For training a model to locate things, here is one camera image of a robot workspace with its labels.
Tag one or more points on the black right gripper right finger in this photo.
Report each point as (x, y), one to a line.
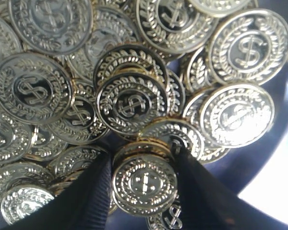
(221, 198)

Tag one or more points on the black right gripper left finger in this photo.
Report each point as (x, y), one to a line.
(83, 205)

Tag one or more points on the round silver metal plate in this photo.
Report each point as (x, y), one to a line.
(62, 150)

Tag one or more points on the gold coin right middle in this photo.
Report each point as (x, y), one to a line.
(236, 115)

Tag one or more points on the gold coin far left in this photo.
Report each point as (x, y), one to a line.
(15, 138)

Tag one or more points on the gold coin left tilted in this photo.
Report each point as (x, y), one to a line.
(34, 89)

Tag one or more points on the gold coin upper right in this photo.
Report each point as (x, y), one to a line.
(249, 46)

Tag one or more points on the gold coin top left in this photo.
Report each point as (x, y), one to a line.
(52, 27)

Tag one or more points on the gold coin top centre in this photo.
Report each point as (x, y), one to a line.
(173, 26)

